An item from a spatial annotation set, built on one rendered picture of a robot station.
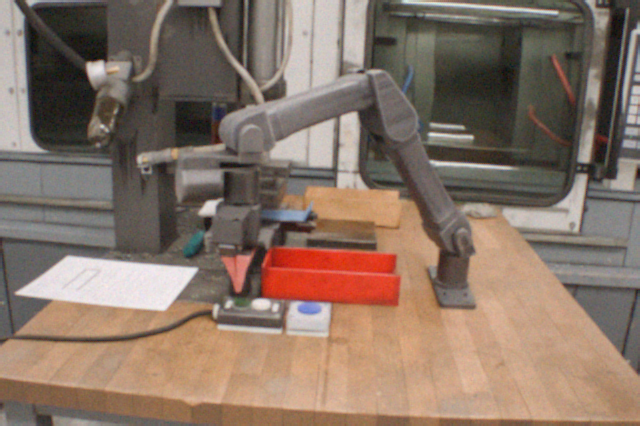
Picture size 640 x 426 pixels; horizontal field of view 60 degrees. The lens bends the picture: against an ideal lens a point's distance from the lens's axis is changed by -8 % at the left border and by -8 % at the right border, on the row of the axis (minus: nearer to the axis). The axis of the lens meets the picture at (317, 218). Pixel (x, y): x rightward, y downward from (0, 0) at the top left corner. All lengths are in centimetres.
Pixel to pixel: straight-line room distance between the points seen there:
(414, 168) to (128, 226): 64
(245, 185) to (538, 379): 52
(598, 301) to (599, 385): 119
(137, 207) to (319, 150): 76
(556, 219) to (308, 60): 92
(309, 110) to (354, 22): 91
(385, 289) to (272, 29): 56
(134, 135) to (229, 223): 50
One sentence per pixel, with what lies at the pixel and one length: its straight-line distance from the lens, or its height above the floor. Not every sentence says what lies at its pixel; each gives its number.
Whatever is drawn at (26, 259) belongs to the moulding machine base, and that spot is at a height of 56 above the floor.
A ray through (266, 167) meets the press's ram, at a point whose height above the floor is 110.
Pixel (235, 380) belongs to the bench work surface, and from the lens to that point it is 85.
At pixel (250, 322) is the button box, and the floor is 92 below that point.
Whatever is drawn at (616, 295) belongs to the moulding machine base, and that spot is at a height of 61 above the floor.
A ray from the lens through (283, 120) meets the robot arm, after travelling 90.
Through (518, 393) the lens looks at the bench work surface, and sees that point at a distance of 88.
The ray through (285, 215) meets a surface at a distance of 129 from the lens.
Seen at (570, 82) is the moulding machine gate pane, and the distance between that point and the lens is 190.
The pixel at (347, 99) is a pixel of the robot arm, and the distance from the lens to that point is 95.
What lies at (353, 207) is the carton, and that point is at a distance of 153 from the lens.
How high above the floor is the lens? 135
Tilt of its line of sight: 16 degrees down
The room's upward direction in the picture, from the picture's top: 2 degrees clockwise
